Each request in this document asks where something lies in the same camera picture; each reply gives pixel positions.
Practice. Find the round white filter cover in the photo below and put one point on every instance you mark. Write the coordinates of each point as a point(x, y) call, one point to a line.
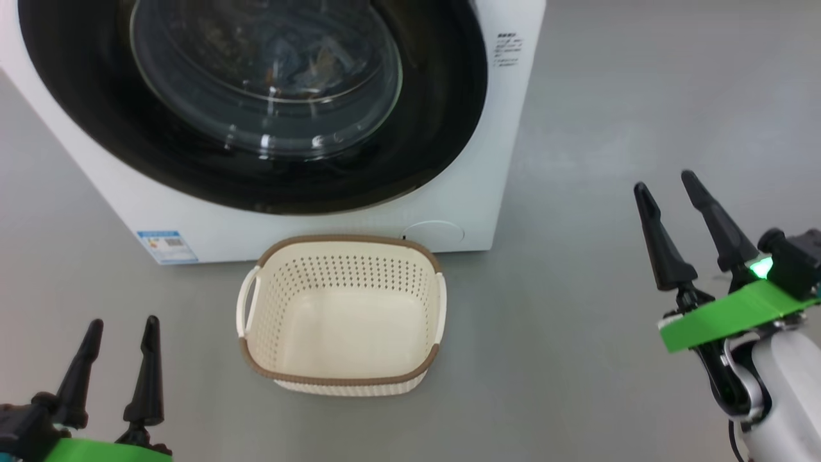
point(433, 233)

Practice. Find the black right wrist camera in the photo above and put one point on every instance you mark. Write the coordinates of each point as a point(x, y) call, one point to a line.
point(798, 263)

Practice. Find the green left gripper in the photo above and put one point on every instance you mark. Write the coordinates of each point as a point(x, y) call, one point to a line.
point(102, 452)

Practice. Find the blue energy label sticker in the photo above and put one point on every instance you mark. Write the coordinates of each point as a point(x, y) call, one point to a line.
point(168, 247)

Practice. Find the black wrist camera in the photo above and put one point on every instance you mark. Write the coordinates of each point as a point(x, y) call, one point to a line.
point(25, 430)
point(798, 263)

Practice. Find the dark round glass washer door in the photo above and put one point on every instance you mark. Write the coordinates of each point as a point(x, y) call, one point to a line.
point(436, 115)

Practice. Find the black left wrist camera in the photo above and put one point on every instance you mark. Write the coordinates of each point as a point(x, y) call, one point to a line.
point(25, 430)

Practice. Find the white front-load washing machine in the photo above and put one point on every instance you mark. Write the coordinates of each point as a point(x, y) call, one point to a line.
point(500, 160)

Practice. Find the cream perforated laundry basket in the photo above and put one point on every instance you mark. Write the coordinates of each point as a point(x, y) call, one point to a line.
point(346, 378)

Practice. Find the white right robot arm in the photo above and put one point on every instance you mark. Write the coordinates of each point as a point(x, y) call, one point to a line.
point(789, 398)

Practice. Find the blue garment with orange prints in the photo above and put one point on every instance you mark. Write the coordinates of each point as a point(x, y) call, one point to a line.
point(288, 54)

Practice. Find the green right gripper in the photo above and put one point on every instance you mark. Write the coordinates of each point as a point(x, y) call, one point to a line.
point(725, 317)

